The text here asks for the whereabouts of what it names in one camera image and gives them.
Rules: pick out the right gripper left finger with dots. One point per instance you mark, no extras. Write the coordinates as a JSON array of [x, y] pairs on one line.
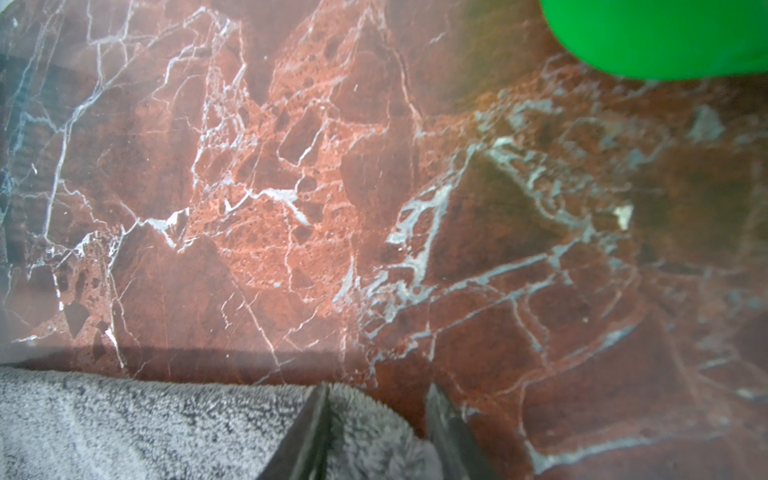
[[302, 454]]

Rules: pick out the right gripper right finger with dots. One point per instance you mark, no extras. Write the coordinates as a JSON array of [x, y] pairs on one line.
[[458, 451]]

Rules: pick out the grey terry towel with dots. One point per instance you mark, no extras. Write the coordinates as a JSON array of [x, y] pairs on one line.
[[70, 425]]

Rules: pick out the green plastic basket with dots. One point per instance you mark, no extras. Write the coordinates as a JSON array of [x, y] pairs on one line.
[[665, 40]]

